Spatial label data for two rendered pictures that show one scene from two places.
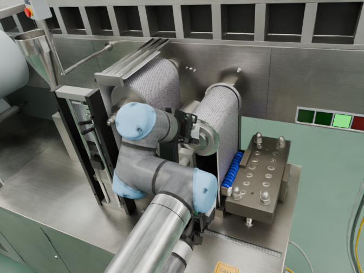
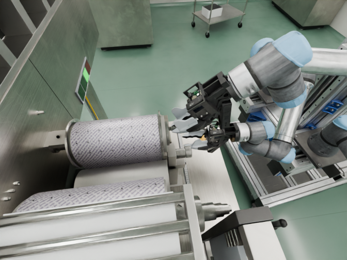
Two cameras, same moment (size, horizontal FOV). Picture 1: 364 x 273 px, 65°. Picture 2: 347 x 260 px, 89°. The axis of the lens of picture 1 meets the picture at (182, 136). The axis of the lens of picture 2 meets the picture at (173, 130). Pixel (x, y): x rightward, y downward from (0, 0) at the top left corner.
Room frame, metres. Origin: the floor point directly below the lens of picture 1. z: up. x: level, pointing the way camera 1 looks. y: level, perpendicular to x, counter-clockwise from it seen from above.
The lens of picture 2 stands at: (0.89, 0.21, 1.70)
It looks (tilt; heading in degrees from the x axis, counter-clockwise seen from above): 55 degrees down; 233
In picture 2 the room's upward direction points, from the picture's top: straight up
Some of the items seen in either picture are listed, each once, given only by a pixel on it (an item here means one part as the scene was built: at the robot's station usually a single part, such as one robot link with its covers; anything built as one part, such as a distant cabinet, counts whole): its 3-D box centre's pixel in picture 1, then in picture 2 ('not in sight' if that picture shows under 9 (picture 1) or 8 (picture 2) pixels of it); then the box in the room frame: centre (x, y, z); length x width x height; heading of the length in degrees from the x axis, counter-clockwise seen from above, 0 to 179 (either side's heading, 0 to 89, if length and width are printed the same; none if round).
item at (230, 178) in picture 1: (233, 169); not in sight; (0.80, -0.18, 1.03); 0.21 x 0.04 x 0.03; 150
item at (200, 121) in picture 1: (198, 137); (161, 133); (0.74, -0.05, 1.25); 0.15 x 0.01 x 0.15; 60
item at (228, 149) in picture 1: (228, 150); not in sight; (0.82, -0.17, 1.11); 0.23 x 0.01 x 0.18; 150
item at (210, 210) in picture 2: (113, 118); (215, 210); (0.78, 0.21, 1.33); 0.06 x 0.03 x 0.03; 150
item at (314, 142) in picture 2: not in sight; (327, 141); (-0.10, 0.32, 0.87); 0.15 x 0.15 x 0.10
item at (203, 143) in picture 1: (196, 140); (165, 133); (0.73, -0.05, 1.25); 0.07 x 0.02 x 0.07; 60
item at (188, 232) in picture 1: (189, 225); (220, 133); (0.50, 0.01, 1.12); 0.12 x 0.08 x 0.09; 151
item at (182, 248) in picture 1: (176, 251); (239, 133); (0.43, 0.06, 1.11); 0.08 x 0.05 x 0.08; 61
